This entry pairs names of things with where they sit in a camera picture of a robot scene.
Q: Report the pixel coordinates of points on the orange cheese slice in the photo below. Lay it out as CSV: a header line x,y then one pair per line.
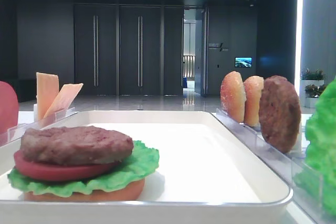
x,y
64,98
47,90

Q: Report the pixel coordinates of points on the stacked green lettuce leaf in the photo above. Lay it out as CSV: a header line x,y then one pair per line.
x,y
140,164

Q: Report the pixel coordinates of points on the stacked brown meat patty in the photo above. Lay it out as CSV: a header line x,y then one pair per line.
x,y
72,146

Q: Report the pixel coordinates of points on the standing brown meat patty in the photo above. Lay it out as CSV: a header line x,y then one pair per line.
x,y
279,113

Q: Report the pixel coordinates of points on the stacked red tomato slice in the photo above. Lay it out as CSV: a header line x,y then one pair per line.
x,y
58,173

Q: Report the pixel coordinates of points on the standing red tomato slice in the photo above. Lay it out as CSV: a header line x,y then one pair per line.
x,y
9,107

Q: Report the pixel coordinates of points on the standing green lettuce leaf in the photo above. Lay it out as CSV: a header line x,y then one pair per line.
x,y
321,140

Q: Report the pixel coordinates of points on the standing bun slice far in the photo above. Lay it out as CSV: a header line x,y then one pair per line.
x,y
233,96

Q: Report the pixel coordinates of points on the standing bun slice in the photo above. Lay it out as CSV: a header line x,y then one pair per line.
x,y
253,88
233,96

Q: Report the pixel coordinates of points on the dark double doors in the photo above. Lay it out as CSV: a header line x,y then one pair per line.
x,y
129,50

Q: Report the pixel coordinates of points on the white rectangular tray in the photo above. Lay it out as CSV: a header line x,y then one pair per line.
x,y
205,175

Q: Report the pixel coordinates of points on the standing bun slice near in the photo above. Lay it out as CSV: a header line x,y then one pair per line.
x,y
253,88

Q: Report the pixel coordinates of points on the bottom bun slice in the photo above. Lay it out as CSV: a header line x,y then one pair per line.
x,y
130,193

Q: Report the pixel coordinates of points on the potted plants in planter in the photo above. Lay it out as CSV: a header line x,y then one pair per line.
x,y
311,86

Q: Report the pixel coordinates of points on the wall display screen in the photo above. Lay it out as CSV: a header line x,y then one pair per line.
x,y
243,62

